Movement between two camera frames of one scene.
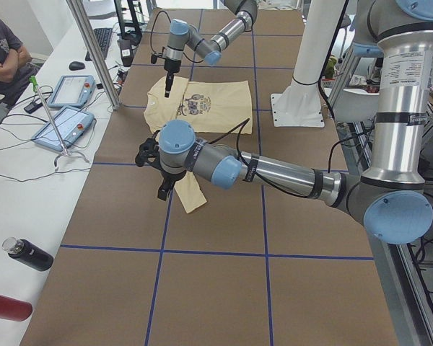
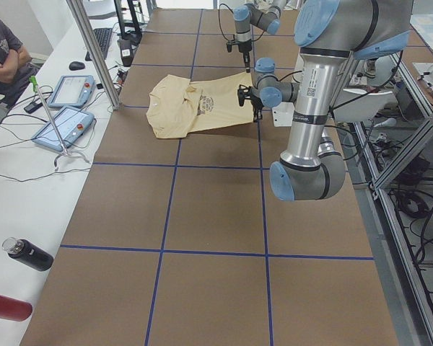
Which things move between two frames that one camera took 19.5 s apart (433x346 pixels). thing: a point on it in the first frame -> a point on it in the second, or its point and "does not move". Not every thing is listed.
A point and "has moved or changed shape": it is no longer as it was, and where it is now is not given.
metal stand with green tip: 32,79 does not move
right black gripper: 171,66 -> 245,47
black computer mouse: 76,65 does not move
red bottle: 6,308 does not move
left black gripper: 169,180 -> 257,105
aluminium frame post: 78,10 does not move
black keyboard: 102,37 does not move
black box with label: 127,52 does not move
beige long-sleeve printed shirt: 211,107 has moved or changed shape
